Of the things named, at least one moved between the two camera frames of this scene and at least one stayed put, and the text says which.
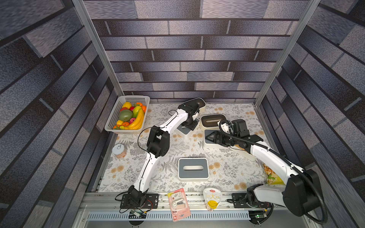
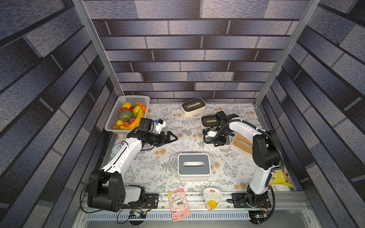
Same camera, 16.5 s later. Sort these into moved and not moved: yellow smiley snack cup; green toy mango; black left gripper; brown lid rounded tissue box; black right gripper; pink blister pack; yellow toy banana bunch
Moved: black left gripper; black right gripper
Not moved: pink blister pack; yellow toy banana bunch; brown lid rounded tissue box; yellow smiley snack cup; green toy mango
